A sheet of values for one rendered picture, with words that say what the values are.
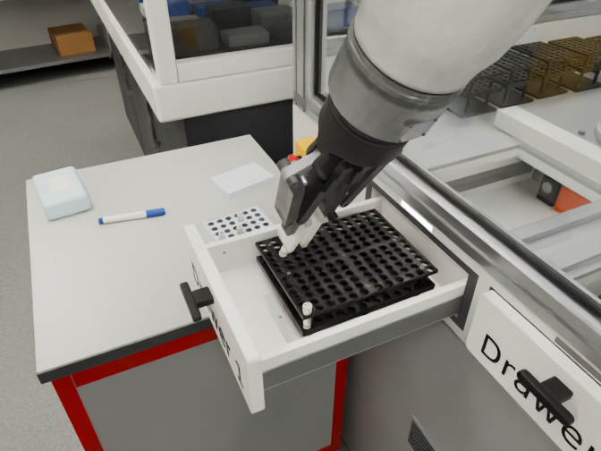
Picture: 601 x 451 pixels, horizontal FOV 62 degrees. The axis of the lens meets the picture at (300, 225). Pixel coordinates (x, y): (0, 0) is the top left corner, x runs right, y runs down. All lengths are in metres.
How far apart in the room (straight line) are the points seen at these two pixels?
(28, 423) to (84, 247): 0.86
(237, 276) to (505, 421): 0.46
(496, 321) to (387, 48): 0.46
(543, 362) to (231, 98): 1.09
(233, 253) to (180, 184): 0.44
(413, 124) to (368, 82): 0.05
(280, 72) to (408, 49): 1.20
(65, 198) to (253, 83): 0.61
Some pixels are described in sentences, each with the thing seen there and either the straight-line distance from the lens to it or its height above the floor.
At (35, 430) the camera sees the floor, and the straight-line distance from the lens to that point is 1.81.
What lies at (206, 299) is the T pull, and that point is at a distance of 0.69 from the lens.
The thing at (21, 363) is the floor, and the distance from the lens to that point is 2.00.
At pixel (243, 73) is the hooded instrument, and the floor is 0.90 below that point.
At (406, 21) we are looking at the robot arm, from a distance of 0.30.
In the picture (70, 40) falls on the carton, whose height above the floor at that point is 0.26.
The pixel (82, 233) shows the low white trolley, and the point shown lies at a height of 0.76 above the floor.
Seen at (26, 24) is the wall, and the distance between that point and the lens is 4.78.
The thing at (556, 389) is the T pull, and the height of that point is 0.91.
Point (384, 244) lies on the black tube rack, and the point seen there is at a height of 0.90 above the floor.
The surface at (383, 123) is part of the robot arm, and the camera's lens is 0.36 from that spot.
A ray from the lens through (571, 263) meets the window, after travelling 0.64.
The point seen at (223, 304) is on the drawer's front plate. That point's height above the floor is 0.93.
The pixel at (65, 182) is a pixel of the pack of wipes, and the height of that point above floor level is 0.81.
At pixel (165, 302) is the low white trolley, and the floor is 0.76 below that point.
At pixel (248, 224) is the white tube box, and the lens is 1.01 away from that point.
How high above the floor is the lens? 1.39
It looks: 37 degrees down
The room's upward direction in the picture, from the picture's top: straight up
